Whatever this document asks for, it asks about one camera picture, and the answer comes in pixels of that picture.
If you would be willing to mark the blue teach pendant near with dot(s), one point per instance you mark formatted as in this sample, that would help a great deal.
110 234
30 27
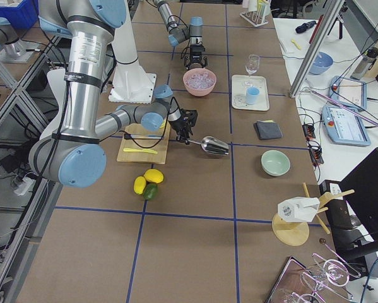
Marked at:
344 127

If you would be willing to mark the yellow lemon left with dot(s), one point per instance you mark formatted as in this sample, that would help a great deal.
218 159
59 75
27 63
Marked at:
139 185

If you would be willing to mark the wooden mug tree stand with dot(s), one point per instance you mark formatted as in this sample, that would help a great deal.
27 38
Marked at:
297 233

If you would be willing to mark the white chair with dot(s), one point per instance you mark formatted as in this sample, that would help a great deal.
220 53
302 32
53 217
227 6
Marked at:
58 86

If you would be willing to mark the pink bowl of ice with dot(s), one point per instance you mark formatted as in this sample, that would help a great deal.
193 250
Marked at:
199 81

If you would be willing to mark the yellow lemon upper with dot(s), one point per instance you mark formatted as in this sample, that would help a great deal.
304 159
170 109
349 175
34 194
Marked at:
154 176

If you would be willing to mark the grey folded cloth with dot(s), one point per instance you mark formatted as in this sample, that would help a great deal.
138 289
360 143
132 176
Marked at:
267 130

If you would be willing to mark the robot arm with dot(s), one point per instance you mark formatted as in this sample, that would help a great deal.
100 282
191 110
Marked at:
179 32
70 153

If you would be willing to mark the grey water bottle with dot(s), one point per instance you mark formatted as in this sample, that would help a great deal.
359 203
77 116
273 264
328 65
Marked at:
368 60

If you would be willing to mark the black monitor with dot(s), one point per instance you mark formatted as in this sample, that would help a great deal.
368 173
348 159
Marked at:
363 179

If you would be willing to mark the white dish rack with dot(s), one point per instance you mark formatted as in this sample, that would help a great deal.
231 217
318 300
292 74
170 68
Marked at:
256 12

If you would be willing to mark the steel ice scoop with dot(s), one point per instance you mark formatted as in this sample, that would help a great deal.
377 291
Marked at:
212 145

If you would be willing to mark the yellow small cup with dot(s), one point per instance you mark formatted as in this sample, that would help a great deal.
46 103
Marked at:
163 124

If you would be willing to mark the wooden cutting board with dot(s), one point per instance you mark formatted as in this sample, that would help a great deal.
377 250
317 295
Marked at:
159 145

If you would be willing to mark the white paper cup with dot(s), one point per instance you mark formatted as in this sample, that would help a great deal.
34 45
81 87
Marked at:
298 209

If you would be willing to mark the yellow plastic knife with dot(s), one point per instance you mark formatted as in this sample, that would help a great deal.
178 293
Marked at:
141 150

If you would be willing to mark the blue teach pendant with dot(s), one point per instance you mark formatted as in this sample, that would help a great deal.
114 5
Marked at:
349 92
344 127

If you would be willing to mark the blue bowl on desk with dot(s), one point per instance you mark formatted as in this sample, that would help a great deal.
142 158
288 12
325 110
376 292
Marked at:
321 63

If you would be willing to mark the clear wine glass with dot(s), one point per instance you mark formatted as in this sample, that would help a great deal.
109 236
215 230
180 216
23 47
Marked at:
252 64

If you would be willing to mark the aluminium frame post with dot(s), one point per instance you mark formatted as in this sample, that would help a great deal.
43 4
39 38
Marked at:
333 9

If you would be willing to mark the green ceramic bowl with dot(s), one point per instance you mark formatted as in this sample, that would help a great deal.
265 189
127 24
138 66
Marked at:
275 163

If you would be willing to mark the dark tray with glasses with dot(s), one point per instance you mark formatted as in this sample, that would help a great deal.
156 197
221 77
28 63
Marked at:
288 286

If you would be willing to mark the cream serving tray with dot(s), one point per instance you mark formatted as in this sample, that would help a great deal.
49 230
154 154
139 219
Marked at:
240 83

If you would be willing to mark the light blue cup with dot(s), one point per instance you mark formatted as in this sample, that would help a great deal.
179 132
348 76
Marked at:
252 94

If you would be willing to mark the blue teach pendant far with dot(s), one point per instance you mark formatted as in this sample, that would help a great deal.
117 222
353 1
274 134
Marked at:
349 92

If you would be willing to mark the green lime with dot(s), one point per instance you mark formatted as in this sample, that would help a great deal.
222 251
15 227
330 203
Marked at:
150 191

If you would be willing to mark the hanging wine glass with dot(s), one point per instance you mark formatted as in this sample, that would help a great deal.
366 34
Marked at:
336 272

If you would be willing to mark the blue storage bin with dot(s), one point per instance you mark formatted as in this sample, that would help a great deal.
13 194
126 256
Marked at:
22 15

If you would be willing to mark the yellow lemon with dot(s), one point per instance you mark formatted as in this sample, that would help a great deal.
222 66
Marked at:
139 185
154 176

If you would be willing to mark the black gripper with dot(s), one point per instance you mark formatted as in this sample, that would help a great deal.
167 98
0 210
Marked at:
196 52
178 125

